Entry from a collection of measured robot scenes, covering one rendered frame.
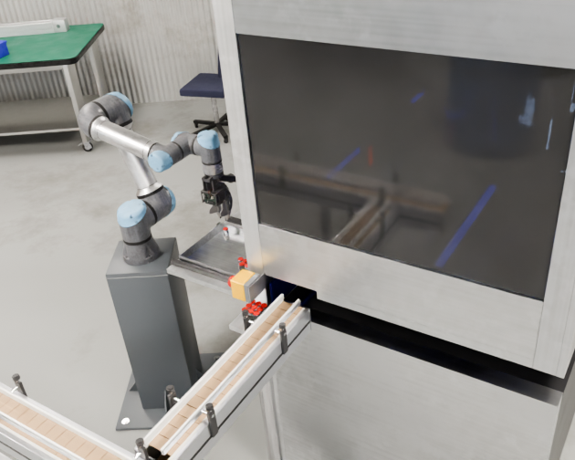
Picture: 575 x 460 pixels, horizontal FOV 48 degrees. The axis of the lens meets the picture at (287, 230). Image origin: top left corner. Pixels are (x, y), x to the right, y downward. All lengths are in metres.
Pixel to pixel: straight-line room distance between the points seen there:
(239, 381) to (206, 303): 1.83
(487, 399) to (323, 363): 0.56
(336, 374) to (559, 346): 0.77
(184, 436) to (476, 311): 0.84
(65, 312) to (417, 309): 2.46
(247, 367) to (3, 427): 0.68
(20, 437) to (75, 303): 2.08
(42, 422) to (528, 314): 1.32
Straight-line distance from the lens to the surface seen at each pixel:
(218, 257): 2.48
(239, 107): 1.86
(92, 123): 2.52
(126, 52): 6.51
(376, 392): 2.20
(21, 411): 2.03
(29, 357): 3.71
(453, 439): 2.20
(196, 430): 1.81
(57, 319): 3.89
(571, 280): 1.68
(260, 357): 1.96
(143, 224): 2.63
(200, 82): 5.58
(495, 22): 1.47
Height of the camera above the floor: 2.27
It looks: 32 degrees down
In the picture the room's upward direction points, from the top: 5 degrees counter-clockwise
